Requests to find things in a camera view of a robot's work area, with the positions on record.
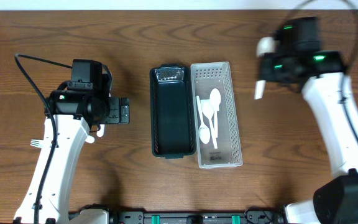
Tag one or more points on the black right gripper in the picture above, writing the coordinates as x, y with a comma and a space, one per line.
265, 69

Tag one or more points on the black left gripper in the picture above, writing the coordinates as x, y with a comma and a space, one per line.
119, 111

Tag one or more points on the white plastic fork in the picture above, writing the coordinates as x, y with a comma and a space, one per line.
100, 132
90, 139
38, 143

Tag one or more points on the white plastic spoon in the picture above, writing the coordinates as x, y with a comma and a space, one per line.
264, 46
208, 112
204, 132
215, 100

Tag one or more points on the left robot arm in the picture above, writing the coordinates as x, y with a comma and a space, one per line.
71, 111

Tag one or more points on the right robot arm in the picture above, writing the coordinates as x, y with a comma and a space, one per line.
328, 92

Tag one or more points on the black plastic basket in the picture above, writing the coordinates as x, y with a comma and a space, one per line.
172, 112

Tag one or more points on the clear plastic basket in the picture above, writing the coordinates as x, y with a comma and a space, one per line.
205, 77

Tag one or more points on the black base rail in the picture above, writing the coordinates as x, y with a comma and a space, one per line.
252, 215

